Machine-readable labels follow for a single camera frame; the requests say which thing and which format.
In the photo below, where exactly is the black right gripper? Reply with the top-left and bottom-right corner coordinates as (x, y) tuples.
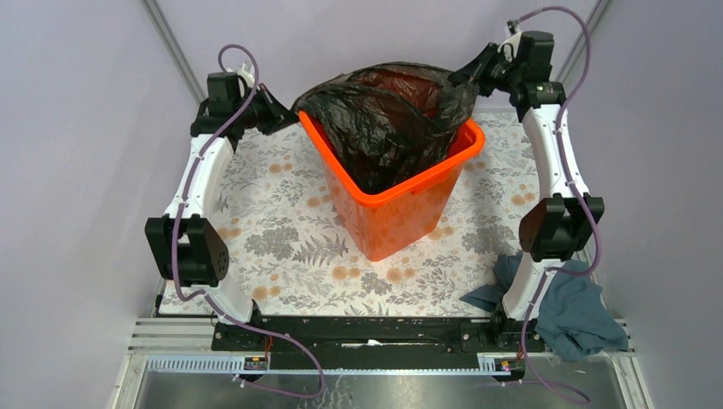
(446, 43), (522, 99)

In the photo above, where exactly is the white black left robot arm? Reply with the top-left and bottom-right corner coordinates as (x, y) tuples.
(144, 68), (298, 350)

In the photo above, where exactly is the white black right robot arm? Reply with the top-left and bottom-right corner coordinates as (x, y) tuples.
(448, 31), (604, 351)

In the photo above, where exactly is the floral patterned table mat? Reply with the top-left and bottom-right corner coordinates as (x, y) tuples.
(159, 112), (571, 318)

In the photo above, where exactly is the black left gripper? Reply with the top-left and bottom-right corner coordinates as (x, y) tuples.
(233, 82), (299, 135)

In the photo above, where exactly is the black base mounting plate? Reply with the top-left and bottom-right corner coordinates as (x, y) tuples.
(211, 315), (545, 372)

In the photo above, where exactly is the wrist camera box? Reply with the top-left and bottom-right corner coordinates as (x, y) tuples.
(236, 60), (256, 93)
(498, 29), (522, 62)

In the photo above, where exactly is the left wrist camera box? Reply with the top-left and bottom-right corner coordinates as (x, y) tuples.
(236, 60), (256, 93)

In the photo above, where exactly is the black plastic trash bag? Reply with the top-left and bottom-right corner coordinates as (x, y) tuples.
(292, 62), (479, 194)

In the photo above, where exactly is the orange plastic trash bin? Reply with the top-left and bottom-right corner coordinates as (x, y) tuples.
(299, 112), (485, 262)

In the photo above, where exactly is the aluminium front rail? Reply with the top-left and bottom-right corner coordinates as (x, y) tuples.
(128, 317), (518, 376)

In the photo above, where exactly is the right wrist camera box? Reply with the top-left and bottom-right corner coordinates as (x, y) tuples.
(498, 29), (522, 62)

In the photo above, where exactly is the grey-blue cloth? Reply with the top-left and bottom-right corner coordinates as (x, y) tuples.
(460, 252), (629, 361)

